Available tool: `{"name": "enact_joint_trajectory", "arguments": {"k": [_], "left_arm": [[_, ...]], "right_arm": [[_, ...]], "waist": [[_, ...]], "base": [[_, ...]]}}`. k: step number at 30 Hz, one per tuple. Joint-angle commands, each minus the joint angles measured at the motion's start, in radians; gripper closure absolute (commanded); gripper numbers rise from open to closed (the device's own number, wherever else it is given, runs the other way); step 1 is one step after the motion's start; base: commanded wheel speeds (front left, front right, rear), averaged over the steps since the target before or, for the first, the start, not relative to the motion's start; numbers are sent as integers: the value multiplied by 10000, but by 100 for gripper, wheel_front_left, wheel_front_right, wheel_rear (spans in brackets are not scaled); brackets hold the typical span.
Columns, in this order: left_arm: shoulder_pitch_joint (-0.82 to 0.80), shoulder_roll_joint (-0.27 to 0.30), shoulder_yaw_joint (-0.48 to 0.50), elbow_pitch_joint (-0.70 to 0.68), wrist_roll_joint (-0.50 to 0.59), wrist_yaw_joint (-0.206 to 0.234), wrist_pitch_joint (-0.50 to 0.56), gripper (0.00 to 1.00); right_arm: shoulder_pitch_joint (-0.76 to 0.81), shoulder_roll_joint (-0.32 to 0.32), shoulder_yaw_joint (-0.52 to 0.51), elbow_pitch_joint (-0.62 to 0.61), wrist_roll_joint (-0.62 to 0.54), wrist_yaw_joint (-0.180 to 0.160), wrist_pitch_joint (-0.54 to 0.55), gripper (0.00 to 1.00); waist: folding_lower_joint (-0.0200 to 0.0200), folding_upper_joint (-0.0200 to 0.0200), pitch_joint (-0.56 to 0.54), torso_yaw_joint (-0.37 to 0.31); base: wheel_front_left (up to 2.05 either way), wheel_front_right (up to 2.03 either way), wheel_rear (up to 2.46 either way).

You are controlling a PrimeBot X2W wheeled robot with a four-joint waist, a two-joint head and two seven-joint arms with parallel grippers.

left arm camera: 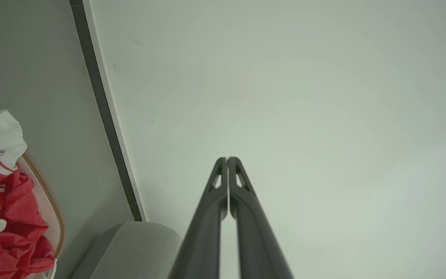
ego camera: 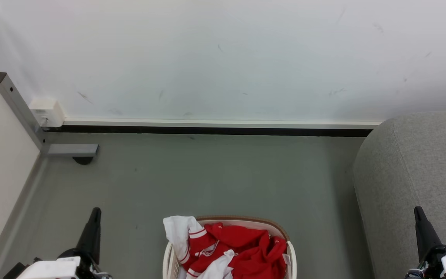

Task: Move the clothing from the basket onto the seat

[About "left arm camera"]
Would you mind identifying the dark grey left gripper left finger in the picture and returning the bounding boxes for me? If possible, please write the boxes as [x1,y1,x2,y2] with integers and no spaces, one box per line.
[170,157,228,279]

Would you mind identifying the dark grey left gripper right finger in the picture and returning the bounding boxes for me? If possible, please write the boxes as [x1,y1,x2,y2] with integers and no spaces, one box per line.
[228,157,294,279]

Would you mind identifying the red mesh shorts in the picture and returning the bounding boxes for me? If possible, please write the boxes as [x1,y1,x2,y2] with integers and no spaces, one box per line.
[0,232,56,279]

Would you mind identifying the red and white jersey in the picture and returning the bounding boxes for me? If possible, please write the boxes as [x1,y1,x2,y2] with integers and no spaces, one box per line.
[0,110,49,241]

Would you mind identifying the white laundry basket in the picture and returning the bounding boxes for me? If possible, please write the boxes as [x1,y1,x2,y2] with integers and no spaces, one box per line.
[16,150,66,279]

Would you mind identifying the grey fabric ottoman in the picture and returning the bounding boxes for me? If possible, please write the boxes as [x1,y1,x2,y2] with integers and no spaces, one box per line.
[71,221,183,279]

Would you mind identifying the dark grey baseboard strip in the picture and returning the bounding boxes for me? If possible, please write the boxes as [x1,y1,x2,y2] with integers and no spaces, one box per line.
[69,0,147,222]

